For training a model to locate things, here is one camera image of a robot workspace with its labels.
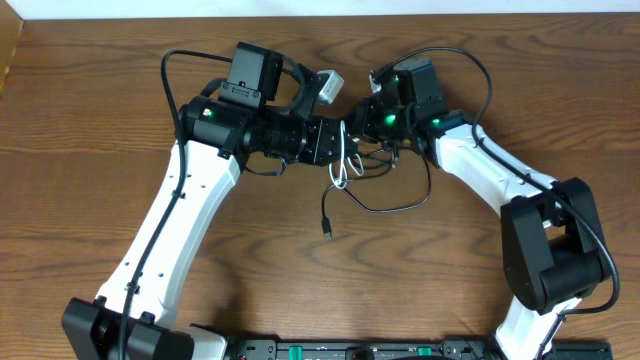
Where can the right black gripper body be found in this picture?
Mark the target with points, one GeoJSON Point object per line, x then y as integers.
{"type": "Point", "coordinates": [386, 124]}

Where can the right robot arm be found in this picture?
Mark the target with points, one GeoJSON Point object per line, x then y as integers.
{"type": "Point", "coordinates": [554, 252]}

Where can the cardboard box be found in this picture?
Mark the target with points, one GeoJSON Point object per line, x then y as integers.
{"type": "Point", "coordinates": [11, 26]}

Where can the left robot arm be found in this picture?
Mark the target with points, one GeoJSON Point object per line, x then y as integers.
{"type": "Point", "coordinates": [264, 105]}

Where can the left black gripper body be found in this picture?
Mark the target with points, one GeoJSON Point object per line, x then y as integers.
{"type": "Point", "coordinates": [314, 142]}

